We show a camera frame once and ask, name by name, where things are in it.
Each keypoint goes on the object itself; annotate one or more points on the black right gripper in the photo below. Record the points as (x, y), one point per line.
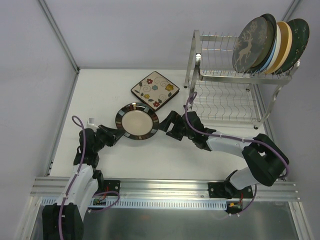
(175, 126)

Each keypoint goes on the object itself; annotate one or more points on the yellow bear plate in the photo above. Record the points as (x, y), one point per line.
(284, 47)

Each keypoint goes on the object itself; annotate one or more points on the blue bear plate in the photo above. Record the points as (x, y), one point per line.
(266, 64)

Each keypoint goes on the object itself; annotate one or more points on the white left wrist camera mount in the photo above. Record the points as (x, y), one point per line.
(91, 124)

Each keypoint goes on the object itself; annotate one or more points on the dark green floral plate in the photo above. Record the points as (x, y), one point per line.
(300, 36)

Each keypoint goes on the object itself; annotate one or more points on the brown rimmed cream plate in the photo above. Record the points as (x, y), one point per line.
(269, 44)

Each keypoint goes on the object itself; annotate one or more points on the metal dish rack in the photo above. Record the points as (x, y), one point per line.
(224, 95)

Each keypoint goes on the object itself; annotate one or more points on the aluminium mounting rail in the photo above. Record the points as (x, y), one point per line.
(169, 189)

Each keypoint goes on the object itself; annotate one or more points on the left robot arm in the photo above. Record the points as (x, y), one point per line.
(64, 220)

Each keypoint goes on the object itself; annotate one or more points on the grey reindeer plate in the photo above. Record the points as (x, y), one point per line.
(249, 45)

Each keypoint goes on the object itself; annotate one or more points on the cream bear plate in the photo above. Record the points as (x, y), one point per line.
(277, 49)

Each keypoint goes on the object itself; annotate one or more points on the square floral plate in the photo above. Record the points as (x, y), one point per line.
(155, 90)

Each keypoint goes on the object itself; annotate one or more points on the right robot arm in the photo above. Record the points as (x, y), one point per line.
(265, 161)

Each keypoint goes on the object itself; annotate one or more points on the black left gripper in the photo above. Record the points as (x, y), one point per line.
(106, 135)

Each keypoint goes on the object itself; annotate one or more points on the white slotted cable duct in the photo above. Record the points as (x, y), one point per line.
(179, 204)

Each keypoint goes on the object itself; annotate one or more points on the striped rim round plate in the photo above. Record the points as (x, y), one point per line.
(138, 121)

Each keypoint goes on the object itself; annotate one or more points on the aluminium frame post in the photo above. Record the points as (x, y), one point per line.
(57, 32)

